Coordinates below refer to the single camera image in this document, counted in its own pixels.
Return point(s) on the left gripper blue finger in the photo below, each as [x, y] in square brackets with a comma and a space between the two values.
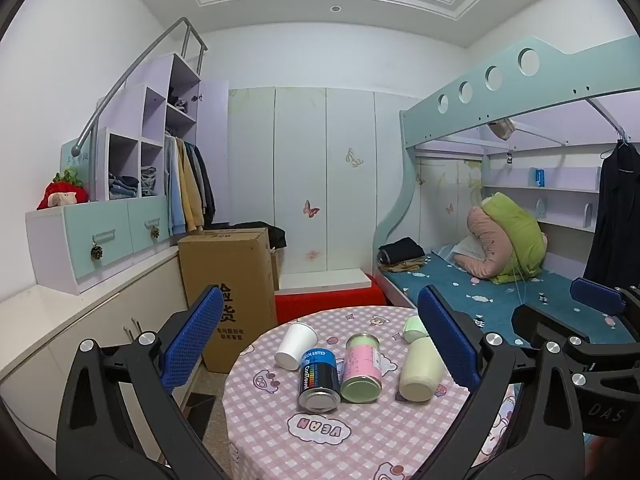
[596, 296]

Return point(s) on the blue black tin can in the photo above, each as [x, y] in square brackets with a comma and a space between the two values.
[319, 389]

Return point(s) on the cream plastic cup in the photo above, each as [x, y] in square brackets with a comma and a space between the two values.
[422, 372]

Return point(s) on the small green white cup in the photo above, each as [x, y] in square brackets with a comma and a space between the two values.
[414, 329]

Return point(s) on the white paper cup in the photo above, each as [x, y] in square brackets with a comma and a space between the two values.
[298, 339]

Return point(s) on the green pink plush pillow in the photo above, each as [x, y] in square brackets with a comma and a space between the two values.
[505, 244]

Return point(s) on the white low cabinet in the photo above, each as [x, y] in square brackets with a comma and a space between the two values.
[41, 330]

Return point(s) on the blue box on shelf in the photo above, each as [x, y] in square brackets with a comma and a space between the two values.
[540, 178]

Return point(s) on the pink green cylindrical can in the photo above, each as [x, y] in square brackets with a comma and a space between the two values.
[362, 369]

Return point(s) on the teal drawer unit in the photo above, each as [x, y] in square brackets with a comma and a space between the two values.
[76, 247]

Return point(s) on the brown cardboard box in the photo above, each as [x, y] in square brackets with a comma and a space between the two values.
[238, 263]

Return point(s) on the red storage box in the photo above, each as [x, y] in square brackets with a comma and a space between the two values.
[292, 307]

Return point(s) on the folded dark clothes pile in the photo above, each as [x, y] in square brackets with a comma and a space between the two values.
[403, 254]

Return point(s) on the white board on box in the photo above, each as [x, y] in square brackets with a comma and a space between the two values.
[323, 281]

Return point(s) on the hanging clothes row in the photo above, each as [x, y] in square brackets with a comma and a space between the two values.
[190, 196]

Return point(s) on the red strawberry plush toy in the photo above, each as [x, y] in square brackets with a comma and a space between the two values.
[66, 188]

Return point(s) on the purple stair shelf unit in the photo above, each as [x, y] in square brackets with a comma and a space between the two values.
[128, 153]

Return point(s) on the white wardrobe with butterflies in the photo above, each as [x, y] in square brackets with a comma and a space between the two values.
[324, 165]

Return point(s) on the purple bed wall shelves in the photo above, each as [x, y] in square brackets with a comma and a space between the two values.
[566, 208]

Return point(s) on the teal bunk bed frame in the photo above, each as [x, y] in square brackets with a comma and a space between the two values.
[531, 102]

